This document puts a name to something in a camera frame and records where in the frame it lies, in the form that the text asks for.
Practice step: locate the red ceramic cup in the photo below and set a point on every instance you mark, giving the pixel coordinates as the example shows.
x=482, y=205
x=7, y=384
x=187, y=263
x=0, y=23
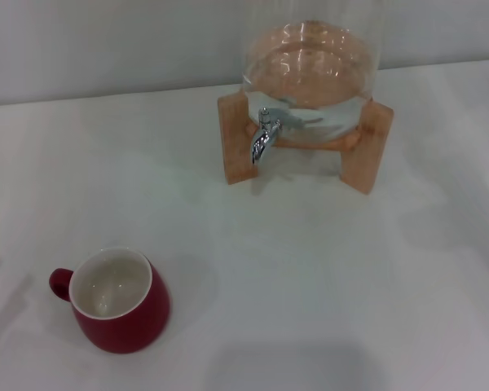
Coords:
x=122, y=326

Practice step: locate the chrome faucet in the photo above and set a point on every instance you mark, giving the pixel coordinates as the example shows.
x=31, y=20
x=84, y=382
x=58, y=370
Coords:
x=263, y=138

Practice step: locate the wooden dispenser stand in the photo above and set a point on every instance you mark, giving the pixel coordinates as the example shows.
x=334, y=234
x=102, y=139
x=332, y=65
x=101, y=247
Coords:
x=233, y=138

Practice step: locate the glass water dispenser jar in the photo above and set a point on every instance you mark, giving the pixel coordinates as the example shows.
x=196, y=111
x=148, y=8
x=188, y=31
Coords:
x=309, y=73

